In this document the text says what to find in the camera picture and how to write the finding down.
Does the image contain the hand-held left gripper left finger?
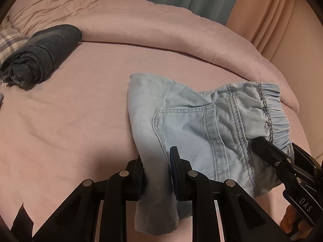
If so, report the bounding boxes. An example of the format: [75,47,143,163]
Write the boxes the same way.
[31,154,145,242]

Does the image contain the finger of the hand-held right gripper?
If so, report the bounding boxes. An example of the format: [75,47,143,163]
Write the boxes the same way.
[291,142,323,194]
[251,137,316,228]

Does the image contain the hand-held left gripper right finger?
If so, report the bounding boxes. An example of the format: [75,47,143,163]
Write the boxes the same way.
[169,146,280,242]

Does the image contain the light blue denim pants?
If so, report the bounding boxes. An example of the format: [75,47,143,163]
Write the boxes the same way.
[127,73,294,236]

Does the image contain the person's right hand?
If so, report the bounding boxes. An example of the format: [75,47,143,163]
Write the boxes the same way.
[280,204,307,235]

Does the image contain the pink bed sheet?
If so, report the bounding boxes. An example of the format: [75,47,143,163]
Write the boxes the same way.
[0,40,323,242]

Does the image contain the pink duvet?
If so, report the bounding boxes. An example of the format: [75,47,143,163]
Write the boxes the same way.
[7,0,301,114]

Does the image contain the dark grey folded garment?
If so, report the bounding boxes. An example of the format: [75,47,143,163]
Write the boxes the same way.
[0,24,83,91]

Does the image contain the plaid pillow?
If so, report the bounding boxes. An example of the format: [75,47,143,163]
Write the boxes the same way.
[0,28,28,66]

